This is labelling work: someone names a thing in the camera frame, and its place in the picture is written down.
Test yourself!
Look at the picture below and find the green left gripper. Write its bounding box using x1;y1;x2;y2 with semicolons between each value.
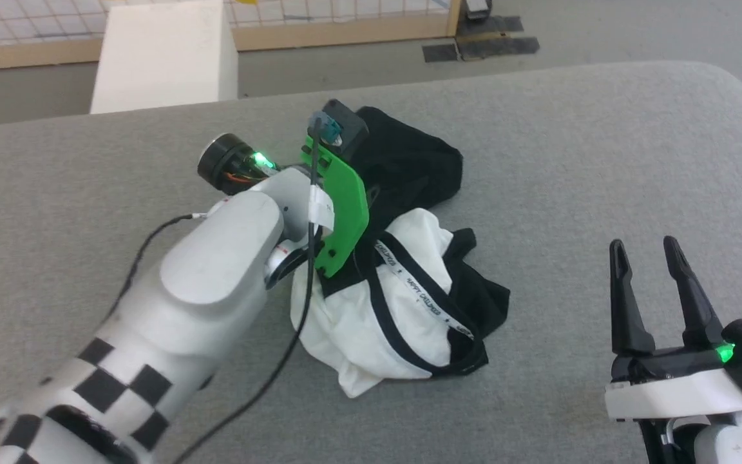
300;135;370;279

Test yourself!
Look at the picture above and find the lemon print partition panel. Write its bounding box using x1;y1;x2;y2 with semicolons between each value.
0;0;462;72

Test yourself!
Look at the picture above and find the black and white garment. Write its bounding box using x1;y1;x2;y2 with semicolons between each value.
290;106;511;398

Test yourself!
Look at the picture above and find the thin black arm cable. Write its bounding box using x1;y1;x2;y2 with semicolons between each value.
106;214;209;318
175;115;324;464

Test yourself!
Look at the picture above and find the black floor tape patch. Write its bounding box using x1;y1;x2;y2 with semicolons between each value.
457;15;524;37
423;36;540;63

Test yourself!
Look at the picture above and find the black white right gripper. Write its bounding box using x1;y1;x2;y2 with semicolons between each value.
604;236;742;423

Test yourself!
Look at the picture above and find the white rectangular box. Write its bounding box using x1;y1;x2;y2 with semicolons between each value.
91;0;240;115

